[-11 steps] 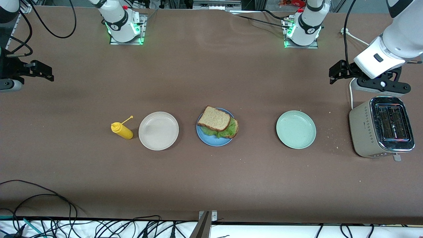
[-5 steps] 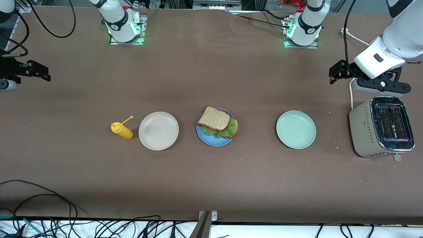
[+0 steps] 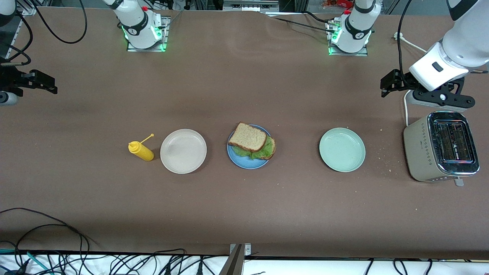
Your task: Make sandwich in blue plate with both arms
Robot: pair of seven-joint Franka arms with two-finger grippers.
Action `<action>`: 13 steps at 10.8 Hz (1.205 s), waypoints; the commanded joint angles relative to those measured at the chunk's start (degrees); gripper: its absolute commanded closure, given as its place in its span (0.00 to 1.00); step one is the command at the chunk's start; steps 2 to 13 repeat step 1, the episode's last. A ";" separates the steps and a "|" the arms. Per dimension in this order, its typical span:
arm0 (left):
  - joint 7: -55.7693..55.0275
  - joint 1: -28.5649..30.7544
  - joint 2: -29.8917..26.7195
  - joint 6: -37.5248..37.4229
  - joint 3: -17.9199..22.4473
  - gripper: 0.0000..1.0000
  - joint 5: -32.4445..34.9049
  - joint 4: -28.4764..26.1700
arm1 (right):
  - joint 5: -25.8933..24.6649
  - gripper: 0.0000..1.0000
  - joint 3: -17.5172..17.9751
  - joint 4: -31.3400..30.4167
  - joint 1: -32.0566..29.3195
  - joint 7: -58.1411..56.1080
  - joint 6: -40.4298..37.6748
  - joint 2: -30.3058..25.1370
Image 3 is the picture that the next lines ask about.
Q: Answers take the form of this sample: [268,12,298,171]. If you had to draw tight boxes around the yellow squeeze bottle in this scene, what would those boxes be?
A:
[128,133,155,162]

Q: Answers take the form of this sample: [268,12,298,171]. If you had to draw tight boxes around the brown bread slice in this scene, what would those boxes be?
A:
[260,137,277,160]
[228,122,268,152]

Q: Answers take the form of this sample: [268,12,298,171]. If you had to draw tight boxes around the green lettuce leaf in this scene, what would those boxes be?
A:
[231,137,275,160]

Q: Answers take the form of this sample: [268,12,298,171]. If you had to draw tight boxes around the green plate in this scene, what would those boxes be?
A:
[319,127,366,173]

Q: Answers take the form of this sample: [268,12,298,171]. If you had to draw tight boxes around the beige plate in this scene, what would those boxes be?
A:
[160,129,207,175]

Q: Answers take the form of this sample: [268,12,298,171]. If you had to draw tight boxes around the blue plate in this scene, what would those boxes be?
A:
[227,125,272,170]

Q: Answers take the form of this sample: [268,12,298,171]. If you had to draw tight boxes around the beige chrome toaster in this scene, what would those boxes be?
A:
[403,111,481,188]

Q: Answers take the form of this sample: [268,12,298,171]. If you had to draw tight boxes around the white toaster power cable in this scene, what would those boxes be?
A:
[393,32,427,127]

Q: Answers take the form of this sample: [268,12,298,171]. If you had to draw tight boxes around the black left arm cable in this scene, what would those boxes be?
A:
[397,0,415,83]

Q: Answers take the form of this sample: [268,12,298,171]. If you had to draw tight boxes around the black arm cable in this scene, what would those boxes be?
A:
[397,0,415,83]
[0,0,88,67]

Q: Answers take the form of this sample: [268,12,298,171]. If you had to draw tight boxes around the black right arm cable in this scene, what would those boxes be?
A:
[0,0,88,67]

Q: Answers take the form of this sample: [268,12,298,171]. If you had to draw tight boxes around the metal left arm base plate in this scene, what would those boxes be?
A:
[327,21,369,57]

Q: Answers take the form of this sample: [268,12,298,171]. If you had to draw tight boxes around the thin black cable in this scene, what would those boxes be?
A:
[273,11,337,33]

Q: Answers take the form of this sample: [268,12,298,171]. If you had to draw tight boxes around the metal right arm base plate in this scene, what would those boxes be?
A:
[127,15,170,52]

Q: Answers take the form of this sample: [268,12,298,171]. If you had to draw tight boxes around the long black cable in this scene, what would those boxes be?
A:
[0,208,100,249]

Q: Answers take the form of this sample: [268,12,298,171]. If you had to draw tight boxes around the aluminium frame profile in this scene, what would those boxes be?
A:
[223,0,280,12]

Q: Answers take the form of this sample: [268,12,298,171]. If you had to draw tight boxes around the teal cable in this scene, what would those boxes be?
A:
[0,248,52,275]

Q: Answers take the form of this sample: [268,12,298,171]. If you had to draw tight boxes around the tangled black floor cables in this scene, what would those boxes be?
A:
[0,248,268,275]

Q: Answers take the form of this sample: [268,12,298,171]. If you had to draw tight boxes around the metal table edge bracket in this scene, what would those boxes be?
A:
[220,243,253,275]

